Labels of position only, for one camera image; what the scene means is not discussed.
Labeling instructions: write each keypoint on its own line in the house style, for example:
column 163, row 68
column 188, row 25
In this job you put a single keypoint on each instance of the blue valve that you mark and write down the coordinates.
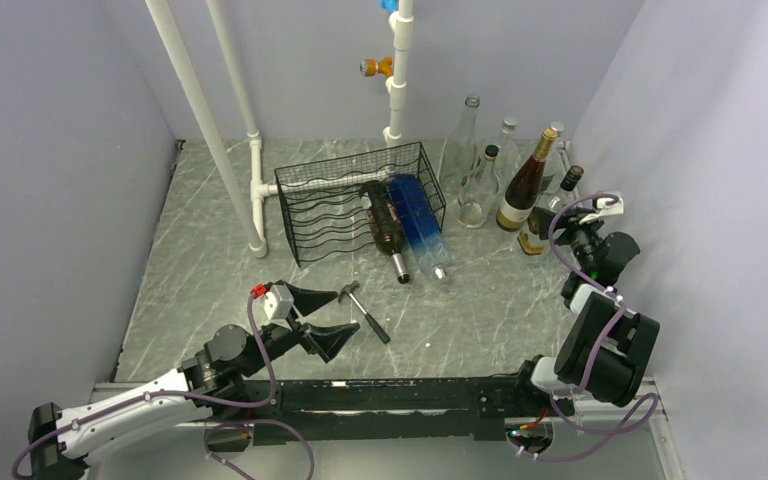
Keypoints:
column 390, row 6

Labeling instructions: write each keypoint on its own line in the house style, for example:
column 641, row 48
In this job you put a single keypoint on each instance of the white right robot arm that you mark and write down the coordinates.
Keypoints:
column 604, row 354

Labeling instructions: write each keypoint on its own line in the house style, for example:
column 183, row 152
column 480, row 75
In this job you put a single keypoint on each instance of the clear round glass bottle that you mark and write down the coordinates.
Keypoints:
column 508, row 158

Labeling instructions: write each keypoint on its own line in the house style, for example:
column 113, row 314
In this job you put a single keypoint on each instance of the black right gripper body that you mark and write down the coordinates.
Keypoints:
column 581, row 237

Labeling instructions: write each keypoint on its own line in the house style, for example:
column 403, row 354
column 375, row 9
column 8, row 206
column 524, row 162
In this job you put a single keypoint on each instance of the black wire wine rack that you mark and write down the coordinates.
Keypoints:
column 320, row 201

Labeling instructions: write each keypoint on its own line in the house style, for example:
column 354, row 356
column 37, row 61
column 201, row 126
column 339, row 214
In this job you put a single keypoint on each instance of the dark bottle black capsule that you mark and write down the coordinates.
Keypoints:
column 533, row 237

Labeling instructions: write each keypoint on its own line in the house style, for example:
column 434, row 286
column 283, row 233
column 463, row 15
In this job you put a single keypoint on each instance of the aluminium frame rail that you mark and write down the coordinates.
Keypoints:
column 582, row 413

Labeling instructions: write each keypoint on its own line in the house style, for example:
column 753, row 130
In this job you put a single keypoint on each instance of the clear bottle black gold label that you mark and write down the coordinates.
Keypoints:
column 459, row 150

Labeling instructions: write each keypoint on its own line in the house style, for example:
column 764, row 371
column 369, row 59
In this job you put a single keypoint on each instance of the blue glass bottle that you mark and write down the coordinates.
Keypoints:
column 420, row 226

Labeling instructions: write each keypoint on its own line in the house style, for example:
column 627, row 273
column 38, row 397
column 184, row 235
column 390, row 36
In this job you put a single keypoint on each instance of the slanted white pipe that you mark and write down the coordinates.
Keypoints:
column 167, row 28

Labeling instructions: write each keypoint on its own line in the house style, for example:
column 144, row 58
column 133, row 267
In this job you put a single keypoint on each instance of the black handled tool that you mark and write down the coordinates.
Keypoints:
column 348, row 291

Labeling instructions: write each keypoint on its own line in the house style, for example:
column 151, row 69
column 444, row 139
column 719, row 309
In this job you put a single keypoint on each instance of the dark bottle gold foil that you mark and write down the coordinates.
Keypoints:
column 524, row 188

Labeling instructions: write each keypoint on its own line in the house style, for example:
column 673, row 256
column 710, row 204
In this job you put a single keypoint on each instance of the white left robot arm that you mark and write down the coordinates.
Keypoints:
column 64, row 442

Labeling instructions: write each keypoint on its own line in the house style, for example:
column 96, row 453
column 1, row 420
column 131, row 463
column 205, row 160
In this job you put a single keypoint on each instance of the white pipe with tee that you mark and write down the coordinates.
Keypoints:
column 259, row 189

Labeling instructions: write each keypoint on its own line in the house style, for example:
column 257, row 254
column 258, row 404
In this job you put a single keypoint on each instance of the white pipe with valves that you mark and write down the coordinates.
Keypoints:
column 402, row 24

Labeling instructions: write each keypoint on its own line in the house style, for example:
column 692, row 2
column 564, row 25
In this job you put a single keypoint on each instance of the clear bottle black cap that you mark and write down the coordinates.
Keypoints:
column 478, row 190

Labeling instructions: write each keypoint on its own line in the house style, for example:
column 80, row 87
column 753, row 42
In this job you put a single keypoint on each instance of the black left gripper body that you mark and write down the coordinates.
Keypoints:
column 280, row 337

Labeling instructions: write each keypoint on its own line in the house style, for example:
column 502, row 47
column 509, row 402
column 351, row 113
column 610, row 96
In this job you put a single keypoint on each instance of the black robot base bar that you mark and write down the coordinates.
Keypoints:
column 483, row 408

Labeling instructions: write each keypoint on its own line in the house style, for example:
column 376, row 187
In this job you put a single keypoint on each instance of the orange valve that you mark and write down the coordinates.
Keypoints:
column 369, row 67

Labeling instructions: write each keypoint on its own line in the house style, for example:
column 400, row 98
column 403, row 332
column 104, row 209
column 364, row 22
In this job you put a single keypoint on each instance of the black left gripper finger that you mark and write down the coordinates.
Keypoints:
column 327, row 342
column 307, row 301

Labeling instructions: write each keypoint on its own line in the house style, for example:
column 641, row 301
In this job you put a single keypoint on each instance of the dark bottle silver capsule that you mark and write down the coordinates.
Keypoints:
column 385, row 225

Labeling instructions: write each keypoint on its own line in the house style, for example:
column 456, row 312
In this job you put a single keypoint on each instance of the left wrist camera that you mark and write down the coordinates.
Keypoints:
column 276, row 301

